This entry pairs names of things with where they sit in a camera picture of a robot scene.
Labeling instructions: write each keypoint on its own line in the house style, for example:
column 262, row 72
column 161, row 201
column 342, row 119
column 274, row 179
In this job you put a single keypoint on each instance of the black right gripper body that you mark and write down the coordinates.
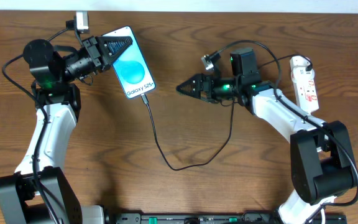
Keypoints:
column 202, row 88

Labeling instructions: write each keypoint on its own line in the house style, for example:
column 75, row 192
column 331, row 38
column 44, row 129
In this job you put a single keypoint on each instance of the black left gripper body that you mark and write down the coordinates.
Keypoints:
column 95, row 53

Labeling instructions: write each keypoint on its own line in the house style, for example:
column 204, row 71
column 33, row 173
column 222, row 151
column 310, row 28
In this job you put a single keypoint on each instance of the blue Galaxy smartphone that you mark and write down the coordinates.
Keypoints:
column 131, row 68

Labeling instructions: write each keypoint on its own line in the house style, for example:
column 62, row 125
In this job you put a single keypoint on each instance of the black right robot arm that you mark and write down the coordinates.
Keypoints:
column 323, row 167

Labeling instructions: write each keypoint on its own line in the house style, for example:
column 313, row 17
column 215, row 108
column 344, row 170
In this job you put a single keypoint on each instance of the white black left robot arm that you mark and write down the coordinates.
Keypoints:
column 38, row 191

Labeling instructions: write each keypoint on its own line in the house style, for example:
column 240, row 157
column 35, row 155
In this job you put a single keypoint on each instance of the white USB charger plug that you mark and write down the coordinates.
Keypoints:
column 300, row 74

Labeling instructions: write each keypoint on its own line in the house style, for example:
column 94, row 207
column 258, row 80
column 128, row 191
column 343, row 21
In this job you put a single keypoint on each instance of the white power strip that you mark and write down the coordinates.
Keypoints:
column 305, row 92

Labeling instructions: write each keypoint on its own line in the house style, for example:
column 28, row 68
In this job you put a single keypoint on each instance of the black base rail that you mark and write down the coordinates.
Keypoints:
column 136, row 218

